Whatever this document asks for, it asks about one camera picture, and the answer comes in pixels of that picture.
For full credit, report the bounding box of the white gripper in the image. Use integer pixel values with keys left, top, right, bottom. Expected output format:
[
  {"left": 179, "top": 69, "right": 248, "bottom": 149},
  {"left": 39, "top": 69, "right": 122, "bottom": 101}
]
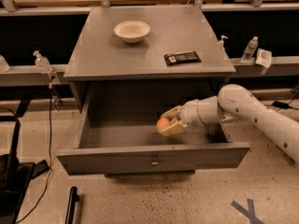
[{"left": 160, "top": 100, "right": 200, "bottom": 136}]

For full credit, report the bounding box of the orange fruit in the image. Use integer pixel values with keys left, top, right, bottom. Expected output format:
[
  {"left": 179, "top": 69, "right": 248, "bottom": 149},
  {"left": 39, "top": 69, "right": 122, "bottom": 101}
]
[{"left": 156, "top": 118, "right": 170, "bottom": 131}]

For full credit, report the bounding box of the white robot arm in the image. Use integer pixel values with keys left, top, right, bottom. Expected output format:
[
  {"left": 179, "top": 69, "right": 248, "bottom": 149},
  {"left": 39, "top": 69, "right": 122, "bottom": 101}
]
[{"left": 157, "top": 84, "right": 299, "bottom": 162}]

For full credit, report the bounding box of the grey open top drawer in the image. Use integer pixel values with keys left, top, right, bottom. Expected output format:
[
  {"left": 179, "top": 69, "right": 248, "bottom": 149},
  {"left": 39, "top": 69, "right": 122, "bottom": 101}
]
[{"left": 56, "top": 79, "right": 251, "bottom": 176}]

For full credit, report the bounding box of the black snack packet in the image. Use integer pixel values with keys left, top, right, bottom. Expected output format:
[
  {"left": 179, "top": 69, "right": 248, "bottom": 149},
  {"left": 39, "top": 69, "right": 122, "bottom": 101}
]
[{"left": 164, "top": 51, "right": 201, "bottom": 65}]

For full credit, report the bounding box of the grey cabinet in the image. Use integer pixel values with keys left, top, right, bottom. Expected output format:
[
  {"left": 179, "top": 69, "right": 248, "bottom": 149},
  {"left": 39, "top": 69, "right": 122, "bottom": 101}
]
[{"left": 64, "top": 6, "right": 235, "bottom": 106}]

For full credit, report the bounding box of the small pump bottle behind cabinet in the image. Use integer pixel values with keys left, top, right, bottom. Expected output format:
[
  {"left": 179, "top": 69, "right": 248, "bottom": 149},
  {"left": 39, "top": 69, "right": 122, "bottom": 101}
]
[{"left": 218, "top": 35, "right": 228, "bottom": 50}]

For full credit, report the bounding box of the white bowl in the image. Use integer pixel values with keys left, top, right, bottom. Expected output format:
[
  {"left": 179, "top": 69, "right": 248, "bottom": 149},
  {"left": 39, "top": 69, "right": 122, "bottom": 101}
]
[{"left": 114, "top": 21, "right": 150, "bottom": 44}]

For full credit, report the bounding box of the black power adapter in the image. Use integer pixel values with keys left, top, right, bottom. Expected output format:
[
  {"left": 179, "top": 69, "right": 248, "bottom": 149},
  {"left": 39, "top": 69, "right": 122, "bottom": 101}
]
[{"left": 272, "top": 101, "right": 290, "bottom": 109}]

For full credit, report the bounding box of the clear water bottle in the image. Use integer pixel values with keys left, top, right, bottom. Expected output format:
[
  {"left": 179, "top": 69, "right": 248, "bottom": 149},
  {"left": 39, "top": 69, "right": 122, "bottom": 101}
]
[{"left": 240, "top": 36, "right": 258, "bottom": 63}]

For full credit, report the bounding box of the white paper packet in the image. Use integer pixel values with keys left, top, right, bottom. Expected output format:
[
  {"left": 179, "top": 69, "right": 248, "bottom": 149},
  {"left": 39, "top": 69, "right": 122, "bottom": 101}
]
[{"left": 255, "top": 49, "right": 272, "bottom": 68}]

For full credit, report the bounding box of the black bar on floor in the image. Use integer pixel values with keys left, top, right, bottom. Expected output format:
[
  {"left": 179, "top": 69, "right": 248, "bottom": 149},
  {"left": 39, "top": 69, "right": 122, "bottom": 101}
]
[{"left": 64, "top": 187, "right": 79, "bottom": 224}]

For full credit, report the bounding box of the clear sanitizer pump bottle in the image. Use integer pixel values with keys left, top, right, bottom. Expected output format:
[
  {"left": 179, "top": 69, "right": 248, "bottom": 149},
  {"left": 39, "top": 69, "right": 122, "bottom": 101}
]
[{"left": 34, "top": 50, "right": 53, "bottom": 74}]

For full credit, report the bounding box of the black stand base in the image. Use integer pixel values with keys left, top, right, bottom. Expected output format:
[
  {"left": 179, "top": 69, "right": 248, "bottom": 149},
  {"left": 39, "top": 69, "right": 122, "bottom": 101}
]
[{"left": 0, "top": 109, "right": 50, "bottom": 224}]

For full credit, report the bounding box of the black cable on floor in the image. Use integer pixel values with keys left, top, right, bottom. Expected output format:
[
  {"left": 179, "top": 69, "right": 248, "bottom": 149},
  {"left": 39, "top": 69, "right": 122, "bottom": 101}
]
[{"left": 14, "top": 83, "right": 54, "bottom": 224}]

